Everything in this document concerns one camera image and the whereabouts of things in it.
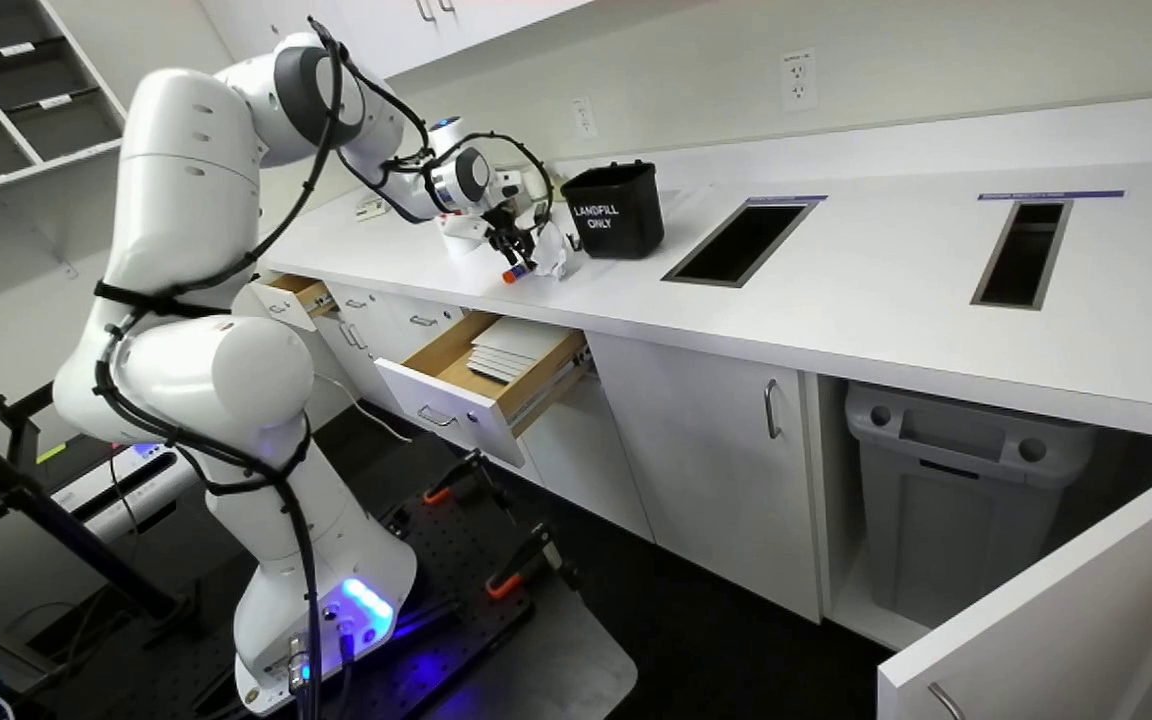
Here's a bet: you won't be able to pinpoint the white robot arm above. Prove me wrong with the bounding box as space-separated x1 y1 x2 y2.
53 26 551 717

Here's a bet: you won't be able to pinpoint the closed white cabinet door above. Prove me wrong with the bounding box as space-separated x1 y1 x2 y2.
594 336 822 621

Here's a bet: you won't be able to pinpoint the crumpled white paper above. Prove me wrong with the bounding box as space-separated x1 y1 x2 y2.
532 221 582 279

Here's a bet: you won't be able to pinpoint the wall mail sorter shelf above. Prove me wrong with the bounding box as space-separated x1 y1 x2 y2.
0 0 126 188

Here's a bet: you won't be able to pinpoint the black landfill bin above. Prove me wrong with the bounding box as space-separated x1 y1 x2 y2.
564 162 663 259

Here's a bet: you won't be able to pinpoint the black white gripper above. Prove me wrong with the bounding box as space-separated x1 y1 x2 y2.
475 175 551 264

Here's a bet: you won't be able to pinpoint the orange handled clamp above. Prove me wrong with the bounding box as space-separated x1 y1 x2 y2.
483 524 558 604
420 453 483 510

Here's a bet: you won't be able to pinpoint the open white cabinet door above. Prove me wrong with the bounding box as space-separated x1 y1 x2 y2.
878 487 1152 720

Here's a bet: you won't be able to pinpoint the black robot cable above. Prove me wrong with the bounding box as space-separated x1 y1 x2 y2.
90 13 564 720

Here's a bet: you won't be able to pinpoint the grey folders in drawer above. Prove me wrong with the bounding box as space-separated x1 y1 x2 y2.
469 320 564 383

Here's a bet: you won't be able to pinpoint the grey trash container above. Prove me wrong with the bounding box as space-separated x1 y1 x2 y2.
844 383 1095 623

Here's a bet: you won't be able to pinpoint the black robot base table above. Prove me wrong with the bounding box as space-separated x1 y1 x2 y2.
200 453 646 720

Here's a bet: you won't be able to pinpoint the black tripod stand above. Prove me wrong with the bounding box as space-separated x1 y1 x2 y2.
0 382 180 623

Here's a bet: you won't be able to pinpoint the open wooden drawer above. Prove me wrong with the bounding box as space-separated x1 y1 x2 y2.
375 311 585 466

